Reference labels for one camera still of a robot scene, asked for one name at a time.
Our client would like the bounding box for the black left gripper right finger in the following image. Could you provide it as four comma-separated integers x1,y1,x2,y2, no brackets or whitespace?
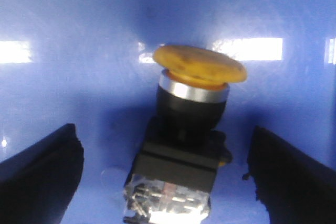
242,126,335,223

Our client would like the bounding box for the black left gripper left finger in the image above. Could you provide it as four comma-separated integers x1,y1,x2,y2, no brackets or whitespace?
1,124,84,223

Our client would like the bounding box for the yellow mushroom push button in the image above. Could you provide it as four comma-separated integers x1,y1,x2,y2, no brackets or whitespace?
123,45,247,223

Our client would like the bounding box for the blue plastic bin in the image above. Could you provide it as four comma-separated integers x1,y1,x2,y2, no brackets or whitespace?
1,0,335,223

